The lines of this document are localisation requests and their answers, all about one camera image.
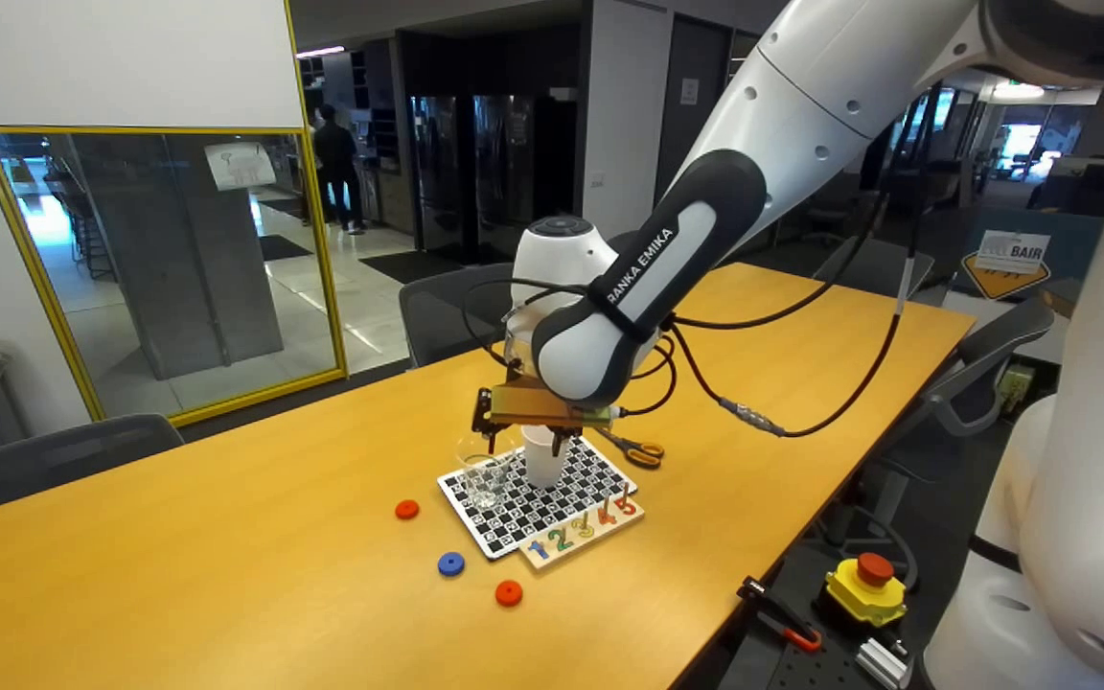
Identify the silver metal block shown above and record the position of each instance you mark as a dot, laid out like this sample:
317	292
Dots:
882	660

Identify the white paper sign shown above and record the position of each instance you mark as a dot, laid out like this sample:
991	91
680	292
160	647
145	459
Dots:
238	162

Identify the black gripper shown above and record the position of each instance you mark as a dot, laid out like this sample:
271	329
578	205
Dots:
531	432

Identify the person in dark clothes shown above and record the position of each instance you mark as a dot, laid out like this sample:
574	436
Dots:
339	167

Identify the yellow red emergency stop button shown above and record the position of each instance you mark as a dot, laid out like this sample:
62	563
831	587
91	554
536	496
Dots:
868	587

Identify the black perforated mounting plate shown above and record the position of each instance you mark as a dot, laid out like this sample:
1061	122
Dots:
823	668

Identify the black red hand tool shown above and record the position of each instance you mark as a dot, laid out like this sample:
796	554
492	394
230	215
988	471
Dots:
780	619

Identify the wooden number peg board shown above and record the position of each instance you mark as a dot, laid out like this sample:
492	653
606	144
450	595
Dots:
584	536

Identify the black white checkered marker board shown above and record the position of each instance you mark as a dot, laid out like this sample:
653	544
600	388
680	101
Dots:
554	508

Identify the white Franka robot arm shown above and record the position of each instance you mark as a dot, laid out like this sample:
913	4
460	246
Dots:
1089	510

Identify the white paper cup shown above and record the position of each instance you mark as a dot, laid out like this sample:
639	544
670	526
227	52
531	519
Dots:
542	464

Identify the wide white board panel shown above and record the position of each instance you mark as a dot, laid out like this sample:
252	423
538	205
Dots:
115	64

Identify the dark grey office chair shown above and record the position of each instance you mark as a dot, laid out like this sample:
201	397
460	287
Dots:
55	463
960	371
862	268
450	319

